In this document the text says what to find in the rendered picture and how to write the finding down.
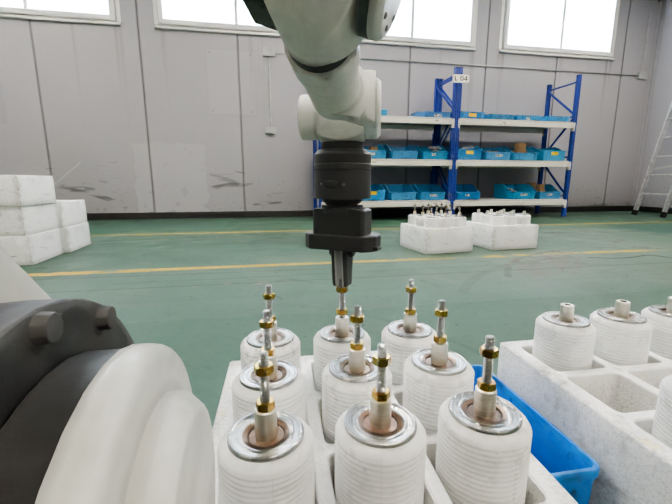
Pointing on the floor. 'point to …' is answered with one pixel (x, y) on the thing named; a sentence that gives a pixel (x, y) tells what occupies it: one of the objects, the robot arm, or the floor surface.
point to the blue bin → (552, 446)
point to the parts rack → (474, 160)
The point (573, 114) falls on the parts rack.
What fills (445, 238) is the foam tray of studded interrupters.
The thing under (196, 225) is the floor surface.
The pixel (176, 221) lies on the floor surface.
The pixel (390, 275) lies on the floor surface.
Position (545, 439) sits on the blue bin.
